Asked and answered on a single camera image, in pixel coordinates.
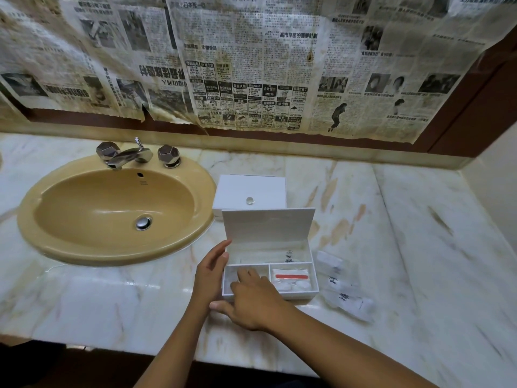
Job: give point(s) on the person's right hand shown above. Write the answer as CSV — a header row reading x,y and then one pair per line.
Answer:
x,y
258,305

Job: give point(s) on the person's left hand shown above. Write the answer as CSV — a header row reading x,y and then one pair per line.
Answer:
x,y
208,278

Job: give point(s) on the white box with round knob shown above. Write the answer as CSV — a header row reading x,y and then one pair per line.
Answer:
x,y
246,185
266,228

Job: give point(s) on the person's left forearm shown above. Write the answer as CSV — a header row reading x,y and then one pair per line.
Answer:
x,y
173,351

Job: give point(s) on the person's right forearm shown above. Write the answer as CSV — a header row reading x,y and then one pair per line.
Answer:
x,y
343,351

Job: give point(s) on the chrome sink drain plug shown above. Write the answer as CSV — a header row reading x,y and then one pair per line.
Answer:
x,y
144,223

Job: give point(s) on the beige oval sink basin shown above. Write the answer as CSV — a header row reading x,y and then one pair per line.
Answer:
x,y
109,210

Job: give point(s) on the chrome faceted faucet knob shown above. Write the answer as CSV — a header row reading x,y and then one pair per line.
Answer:
x,y
169,154
108,151

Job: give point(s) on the chrome faucet spout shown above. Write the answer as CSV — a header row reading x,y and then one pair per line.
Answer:
x,y
128,156

